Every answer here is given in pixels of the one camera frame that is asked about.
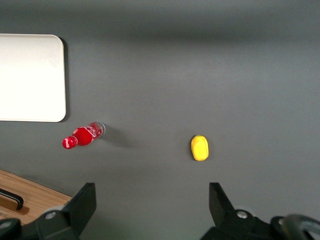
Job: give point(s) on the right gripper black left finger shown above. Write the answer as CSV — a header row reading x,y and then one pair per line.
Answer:
x,y
75,215

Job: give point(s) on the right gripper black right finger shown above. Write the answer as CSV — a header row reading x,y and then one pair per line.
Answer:
x,y
225,220

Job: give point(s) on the red coke bottle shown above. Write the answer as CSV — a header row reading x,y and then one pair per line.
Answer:
x,y
83,136

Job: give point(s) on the cream rectangular tray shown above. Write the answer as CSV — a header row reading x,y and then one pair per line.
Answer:
x,y
30,77

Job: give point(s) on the wooden drawer front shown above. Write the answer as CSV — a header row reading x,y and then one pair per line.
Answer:
x,y
42,197

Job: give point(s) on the wooden two-drawer cabinet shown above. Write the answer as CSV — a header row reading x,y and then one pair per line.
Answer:
x,y
37,195

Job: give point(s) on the yellow toy lemon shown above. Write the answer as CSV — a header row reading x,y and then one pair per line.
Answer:
x,y
200,148

